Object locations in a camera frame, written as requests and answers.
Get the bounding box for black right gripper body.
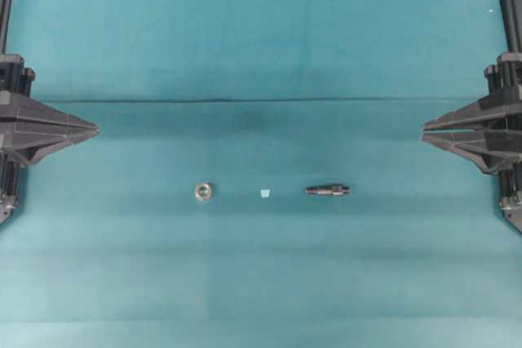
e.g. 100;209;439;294
484;52;522;231

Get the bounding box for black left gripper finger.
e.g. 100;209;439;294
1;130;92;166
1;91;99;130

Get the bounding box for teal table cloth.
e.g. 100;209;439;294
1;0;521;347

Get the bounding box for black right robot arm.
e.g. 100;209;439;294
422;0;521;231

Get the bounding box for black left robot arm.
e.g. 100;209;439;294
1;0;100;222

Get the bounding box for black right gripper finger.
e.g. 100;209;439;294
422;95;521;132
422;130;521;174

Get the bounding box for dark threaded metal shaft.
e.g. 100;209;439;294
305;184;352;197

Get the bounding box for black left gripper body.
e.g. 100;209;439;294
0;53;37;225

